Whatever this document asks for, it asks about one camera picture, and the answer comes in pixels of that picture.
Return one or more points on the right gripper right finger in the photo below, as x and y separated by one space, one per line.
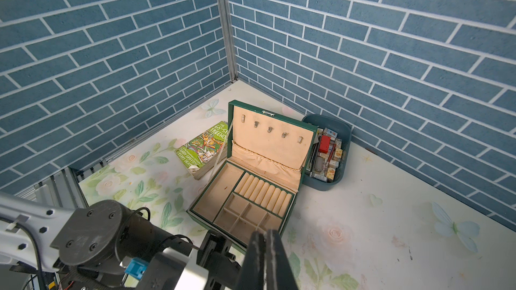
279 273

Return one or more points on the aluminium mounting rail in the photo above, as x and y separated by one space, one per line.
60 190

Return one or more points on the green paperback book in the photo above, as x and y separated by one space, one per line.
205 151

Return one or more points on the green jewelry box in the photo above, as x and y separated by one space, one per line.
258 173

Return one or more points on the floral table mat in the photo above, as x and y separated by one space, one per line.
380 227

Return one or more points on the teal plastic bin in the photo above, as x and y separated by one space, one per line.
344 132

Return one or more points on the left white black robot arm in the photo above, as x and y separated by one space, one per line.
96 247

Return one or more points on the small items in bin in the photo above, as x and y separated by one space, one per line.
326 156

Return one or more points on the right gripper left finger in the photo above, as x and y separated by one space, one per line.
251 276

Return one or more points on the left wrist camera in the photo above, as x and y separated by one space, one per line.
169 269

